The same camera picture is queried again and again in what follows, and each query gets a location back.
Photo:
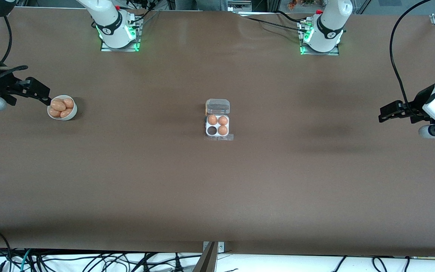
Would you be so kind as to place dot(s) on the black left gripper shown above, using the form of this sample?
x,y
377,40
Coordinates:
x,y
420,101

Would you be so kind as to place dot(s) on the brown egg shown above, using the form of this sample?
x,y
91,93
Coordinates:
x,y
58,105
53,112
223,120
212,119
222,130
67,113
69,102

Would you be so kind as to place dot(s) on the clear plastic egg box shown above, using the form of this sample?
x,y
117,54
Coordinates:
x,y
217,125

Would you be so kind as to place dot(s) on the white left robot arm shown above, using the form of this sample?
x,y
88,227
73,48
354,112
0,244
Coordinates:
x,y
329,26

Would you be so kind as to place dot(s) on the grey background equipment box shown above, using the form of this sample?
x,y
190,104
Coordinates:
x,y
239,5

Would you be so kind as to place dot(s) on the white round bowl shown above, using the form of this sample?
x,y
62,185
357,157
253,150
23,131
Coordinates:
x,y
71,115

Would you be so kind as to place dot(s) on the clear tape strip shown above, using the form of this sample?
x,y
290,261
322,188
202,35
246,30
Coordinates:
x,y
231,138

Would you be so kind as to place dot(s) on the dark angled support strut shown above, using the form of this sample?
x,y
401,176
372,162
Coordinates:
x,y
206,262

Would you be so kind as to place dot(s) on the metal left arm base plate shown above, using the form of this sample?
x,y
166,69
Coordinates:
x,y
334,53

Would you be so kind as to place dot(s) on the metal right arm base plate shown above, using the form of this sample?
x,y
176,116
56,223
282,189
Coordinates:
x,y
106,48

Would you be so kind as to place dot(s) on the small metal table bracket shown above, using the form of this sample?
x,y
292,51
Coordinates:
x,y
221,247

